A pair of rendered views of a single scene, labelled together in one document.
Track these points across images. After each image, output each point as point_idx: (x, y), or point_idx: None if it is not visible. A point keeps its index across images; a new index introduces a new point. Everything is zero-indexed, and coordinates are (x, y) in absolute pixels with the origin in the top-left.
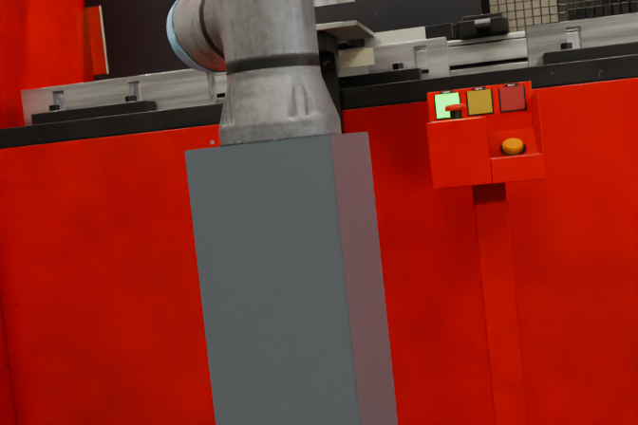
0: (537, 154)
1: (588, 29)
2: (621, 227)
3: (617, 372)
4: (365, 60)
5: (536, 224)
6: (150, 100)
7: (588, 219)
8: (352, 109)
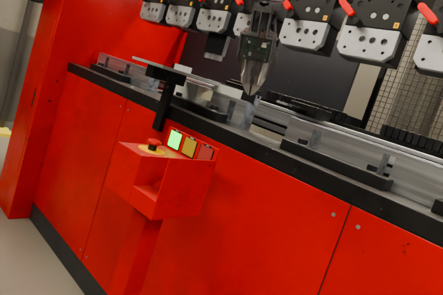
0: (154, 200)
1: (326, 137)
2: (259, 286)
3: None
4: (207, 97)
5: (217, 246)
6: (129, 76)
7: (243, 265)
8: (170, 120)
